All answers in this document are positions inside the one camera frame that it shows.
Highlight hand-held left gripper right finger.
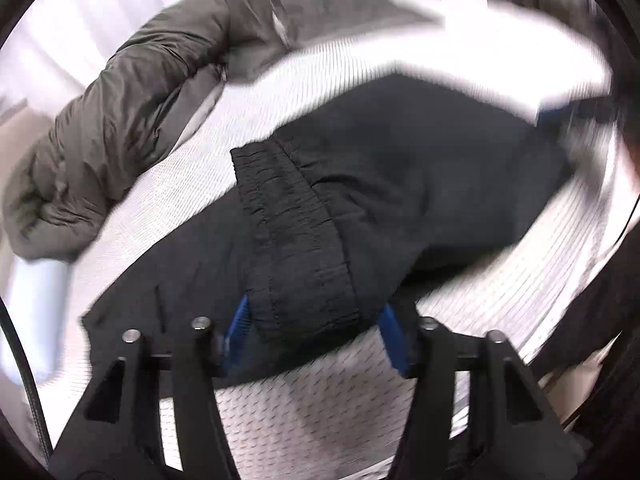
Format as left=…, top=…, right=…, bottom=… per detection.
left=376, top=304, right=597, bottom=480

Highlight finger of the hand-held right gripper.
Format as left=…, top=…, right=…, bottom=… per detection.
left=537, top=97, right=620, bottom=129

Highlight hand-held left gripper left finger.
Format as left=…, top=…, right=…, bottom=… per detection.
left=50, top=294, right=251, bottom=480

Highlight black pants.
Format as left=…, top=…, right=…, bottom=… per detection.
left=80, top=72, right=576, bottom=391

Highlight white ribbed mattress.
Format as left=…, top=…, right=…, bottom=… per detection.
left=0, top=0, right=640, bottom=480

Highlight person's dark clothing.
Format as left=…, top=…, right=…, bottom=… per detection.
left=525, top=237, right=640, bottom=461

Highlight pale blue pillow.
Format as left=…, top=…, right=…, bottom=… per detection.
left=0, top=257, right=77, bottom=387

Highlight olive grey puffy comforter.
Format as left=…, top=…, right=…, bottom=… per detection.
left=2, top=0, right=296, bottom=263

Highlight white curtain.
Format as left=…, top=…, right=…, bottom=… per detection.
left=7, top=0, right=211, bottom=128

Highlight black cable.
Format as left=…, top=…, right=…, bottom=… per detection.
left=0, top=299, right=54, bottom=461

